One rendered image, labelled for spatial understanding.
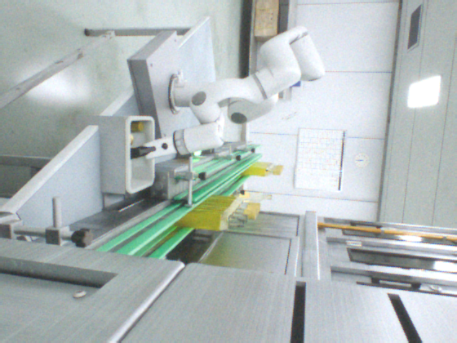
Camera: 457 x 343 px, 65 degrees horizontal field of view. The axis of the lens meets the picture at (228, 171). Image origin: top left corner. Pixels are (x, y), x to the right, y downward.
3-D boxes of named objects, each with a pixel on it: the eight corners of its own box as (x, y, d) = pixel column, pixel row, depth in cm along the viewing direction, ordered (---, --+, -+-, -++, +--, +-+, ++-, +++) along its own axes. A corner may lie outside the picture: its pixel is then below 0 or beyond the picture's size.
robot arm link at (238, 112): (293, 73, 128) (291, 105, 119) (242, 100, 142) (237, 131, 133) (277, 55, 122) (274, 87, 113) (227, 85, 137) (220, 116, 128)
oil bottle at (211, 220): (166, 225, 121) (228, 232, 117) (166, 209, 120) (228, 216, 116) (173, 221, 127) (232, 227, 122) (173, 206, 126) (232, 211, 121)
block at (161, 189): (148, 198, 121) (168, 200, 119) (148, 171, 119) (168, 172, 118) (153, 196, 124) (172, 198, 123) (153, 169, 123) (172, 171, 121)
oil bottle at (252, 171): (237, 174, 236) (279, 177, 230) (237, 166, 235) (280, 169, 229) (238, 173, 241) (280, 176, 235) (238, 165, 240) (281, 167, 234)
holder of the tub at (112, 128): (100, 210, 105) (125, 212, 103) (99, 115, 100) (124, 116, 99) (129, 198, 121) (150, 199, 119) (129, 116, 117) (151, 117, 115)
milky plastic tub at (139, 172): (101, 193, 103) (128, 195, 102) (99, 114, 100) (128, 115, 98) (130, 182, 120) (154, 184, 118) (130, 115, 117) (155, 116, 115)
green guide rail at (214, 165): (173, 179, 123) (195, 180, 121) (173, 175, 123) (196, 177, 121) (253, 144, 292) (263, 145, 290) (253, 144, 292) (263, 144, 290)
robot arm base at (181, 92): (166, 76, 129) (208, 76, 126) (177, 65, 139) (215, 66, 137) (172, 116, 137) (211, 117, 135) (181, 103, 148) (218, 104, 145)
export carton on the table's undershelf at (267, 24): (255, -2, 618) (279, -3, 609) (259, 8, 661) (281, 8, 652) (253, 35, 621) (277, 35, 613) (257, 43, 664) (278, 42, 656)
